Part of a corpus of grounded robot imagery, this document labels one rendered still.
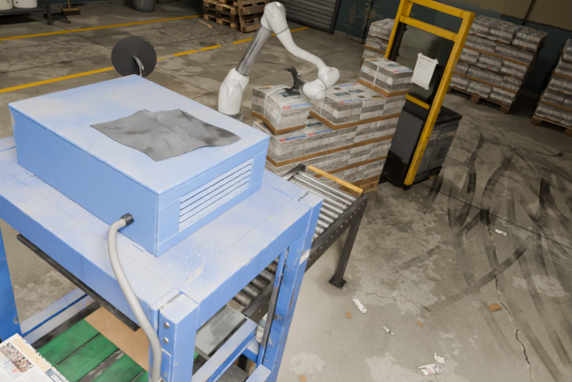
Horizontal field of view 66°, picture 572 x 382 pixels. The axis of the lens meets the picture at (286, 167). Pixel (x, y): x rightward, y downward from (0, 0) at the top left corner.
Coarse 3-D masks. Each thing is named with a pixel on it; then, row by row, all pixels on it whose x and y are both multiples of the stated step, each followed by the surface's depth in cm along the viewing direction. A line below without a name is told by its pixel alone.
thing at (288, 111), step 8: (280, 96) 330; (288, 96) 333; (296, 96) 336; (304, 96) 339; (272, 104) 326; (280, 104) 321; (288, 104) 324; (296, 104) 328; (304, 104) 331; (272, 112) 328; (280, 112) 321; (288, 112) 322; (296, 112) 328; (304, 112) 334; (272, 120) 330; (280, 120) 324; (288, 120) 330; (296, 120) 336; (304, 120) 341; (280, 128) 331
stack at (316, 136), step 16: (256, 128) 356; (304, 128) 362; (320, 128) 367; (352, 128) 384; (368, 128) 398; (272, 144) 343; (288, 144) 341; (304, 144) 352; (320, 144) 367; (336, 144) 380; (368, 144) 412; (304, 160) 365; (320, 160) 377; (336, 160) 391; (352, 160) 408; (336, 176) 405; (352, 176) 422; (352, 192) 437
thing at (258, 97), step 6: (258, 90) 337; (264, 90) 336; (270, 90) 337; (276, 90) 338; (252, 96) 345; (258, 96) 339; (264, 96) 332; (252, 102) 346; (258, 102) 340; (252, 108) 348; (258, 108) 341
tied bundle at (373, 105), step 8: (344, 88) 394; (352, 88) 398; (360, 88) 401; (368, 88) 405; (360, 96) 384; (368, 96) 387; (376, 96) 391; (368, 104) 379; (376, 104) 387; (384, 104) 395; (360, 112) 382; (368, 112) 385; (376, 112) 393; (360, 120) 385
